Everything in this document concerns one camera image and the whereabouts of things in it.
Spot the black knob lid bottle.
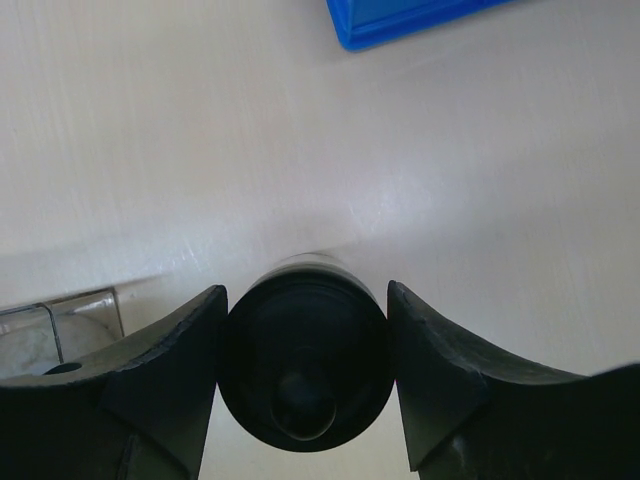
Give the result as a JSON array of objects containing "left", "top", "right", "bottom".
[{"left": 216, "top": 252, "right": 394, "bottom": 453}]

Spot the blue plastic bin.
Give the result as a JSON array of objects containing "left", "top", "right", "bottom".
[{"left": 326, "top": 0, "right": 513, "bottom": 52}]

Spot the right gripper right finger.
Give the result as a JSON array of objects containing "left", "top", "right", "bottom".
[{"left": 387, "top": 281, "right": 639, "bottom": 479}]

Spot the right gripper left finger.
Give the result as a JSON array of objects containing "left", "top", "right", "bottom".
[{"left": 1, "top": 285, "right": 228, "bottom": 479}]

